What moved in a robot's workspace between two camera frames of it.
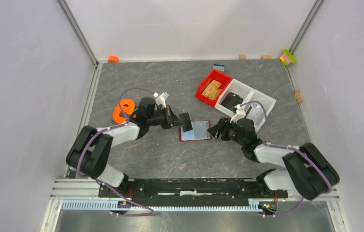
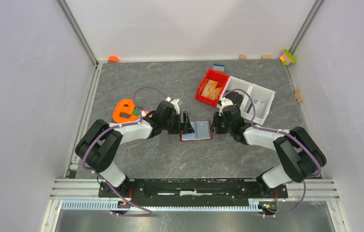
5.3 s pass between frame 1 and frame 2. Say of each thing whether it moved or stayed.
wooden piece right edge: stayed
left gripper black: moved
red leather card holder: stayed
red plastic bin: stayed
